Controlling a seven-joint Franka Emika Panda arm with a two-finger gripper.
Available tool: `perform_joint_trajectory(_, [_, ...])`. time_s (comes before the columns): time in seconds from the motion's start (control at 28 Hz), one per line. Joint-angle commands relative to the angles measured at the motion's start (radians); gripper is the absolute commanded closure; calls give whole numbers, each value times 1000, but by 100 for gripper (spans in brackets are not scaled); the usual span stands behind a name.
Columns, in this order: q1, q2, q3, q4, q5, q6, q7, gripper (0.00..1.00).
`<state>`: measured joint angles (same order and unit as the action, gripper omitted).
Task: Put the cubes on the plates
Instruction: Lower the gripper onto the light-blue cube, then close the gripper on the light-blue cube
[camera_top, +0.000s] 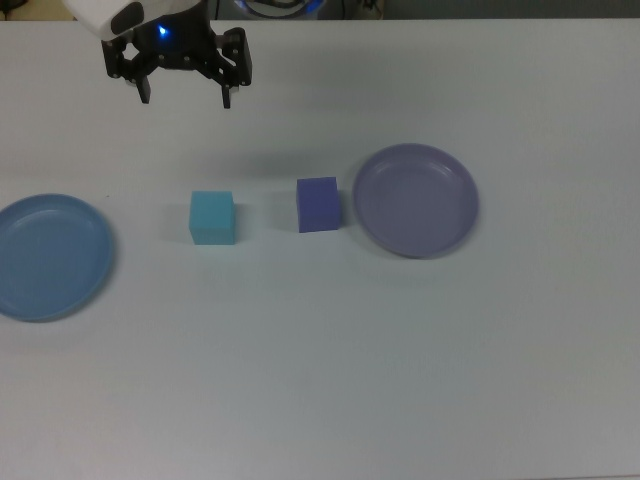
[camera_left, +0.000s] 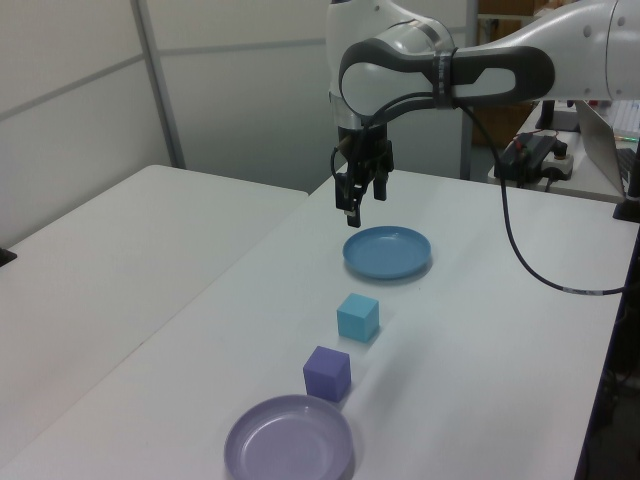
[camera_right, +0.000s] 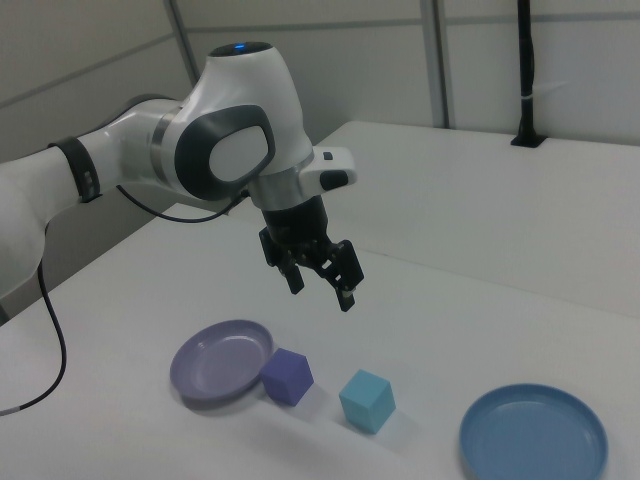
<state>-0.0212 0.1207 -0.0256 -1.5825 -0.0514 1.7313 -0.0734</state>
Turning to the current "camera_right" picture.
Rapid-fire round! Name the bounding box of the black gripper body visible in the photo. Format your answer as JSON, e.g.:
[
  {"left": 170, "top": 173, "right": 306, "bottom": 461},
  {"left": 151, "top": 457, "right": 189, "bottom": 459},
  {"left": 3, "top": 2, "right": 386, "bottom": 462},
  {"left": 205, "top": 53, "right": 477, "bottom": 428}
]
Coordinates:
[{"left": 259, "top": 195, "right": 332, "bottom": 252}]

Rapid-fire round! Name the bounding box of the purple cube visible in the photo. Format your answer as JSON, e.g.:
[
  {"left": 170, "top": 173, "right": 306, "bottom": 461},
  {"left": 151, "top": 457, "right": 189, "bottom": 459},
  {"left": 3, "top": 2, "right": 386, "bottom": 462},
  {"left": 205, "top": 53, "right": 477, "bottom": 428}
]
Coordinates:
[{"left": 259, "top": 347, "right": 316, "bottom": 408}]

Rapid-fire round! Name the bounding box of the light blue cube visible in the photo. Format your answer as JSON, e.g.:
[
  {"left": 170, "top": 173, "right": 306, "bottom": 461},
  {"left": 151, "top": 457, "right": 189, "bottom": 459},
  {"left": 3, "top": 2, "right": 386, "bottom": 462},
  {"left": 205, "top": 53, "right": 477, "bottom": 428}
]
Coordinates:
[{"left": 338, "top": 368, "right": 398, "bottom": 435}]

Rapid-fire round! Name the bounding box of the purple plate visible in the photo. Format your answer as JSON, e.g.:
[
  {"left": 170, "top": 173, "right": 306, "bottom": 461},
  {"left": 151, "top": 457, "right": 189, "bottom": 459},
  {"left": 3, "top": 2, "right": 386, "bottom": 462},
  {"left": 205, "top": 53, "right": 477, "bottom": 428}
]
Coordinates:
[{"left": 169, "top": 319, "right": 276, "bottom": 406}]

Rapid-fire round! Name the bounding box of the blue plate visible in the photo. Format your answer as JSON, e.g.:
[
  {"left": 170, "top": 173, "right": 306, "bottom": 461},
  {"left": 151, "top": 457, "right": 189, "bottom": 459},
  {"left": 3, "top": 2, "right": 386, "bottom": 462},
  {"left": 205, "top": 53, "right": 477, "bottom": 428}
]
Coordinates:
[{"left": 458, "top": 382, "right": 611, "bottom": 480}]

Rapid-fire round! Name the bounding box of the grey partition post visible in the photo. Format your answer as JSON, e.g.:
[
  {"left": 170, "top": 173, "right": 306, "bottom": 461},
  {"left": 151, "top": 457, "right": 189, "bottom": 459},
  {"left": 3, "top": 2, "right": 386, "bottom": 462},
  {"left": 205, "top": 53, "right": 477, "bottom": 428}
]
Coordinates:
[
  {"left": 428, "top": 0, "right": 452, "bottom": 130},
  {"left": 168, "top": 0, "right": 200, "bottom": 87}
]

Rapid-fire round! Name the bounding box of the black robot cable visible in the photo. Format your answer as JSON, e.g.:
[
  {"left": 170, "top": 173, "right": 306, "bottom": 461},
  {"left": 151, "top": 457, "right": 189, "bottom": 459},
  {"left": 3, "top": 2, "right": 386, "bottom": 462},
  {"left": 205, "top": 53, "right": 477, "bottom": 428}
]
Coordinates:
[{"left": 0, "top": 183, "right": 251, "bottom": 418}]

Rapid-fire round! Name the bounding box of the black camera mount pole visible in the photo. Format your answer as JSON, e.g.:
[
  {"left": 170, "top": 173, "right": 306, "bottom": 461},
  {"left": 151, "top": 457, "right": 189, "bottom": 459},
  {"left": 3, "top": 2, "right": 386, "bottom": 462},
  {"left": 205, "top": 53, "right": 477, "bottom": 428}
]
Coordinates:
[{"left": 510, "top": 0, "right": 548, "bottom": 150}]

